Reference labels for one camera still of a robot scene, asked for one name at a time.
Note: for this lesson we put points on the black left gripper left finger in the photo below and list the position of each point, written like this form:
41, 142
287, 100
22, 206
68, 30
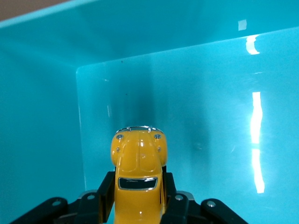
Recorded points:
88, 210

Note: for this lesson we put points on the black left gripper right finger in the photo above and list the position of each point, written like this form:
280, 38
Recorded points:
187, 212

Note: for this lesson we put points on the yellow beetle toy car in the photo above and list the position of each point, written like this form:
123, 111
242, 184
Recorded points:
139, 158

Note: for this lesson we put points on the teal plastic storage bin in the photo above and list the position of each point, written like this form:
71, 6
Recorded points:
210, 116

